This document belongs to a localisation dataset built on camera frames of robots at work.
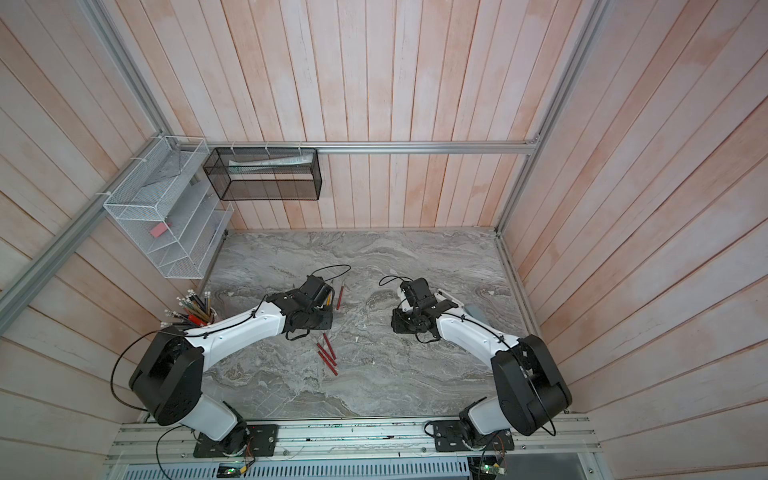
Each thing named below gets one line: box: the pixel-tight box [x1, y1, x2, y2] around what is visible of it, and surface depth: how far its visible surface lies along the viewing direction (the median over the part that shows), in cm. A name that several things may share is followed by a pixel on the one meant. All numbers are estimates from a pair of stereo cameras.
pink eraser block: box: [150, 222, 168, 238], surface depth 84 cm
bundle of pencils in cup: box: [160, 289, 217, 328], surface depth 83 cm
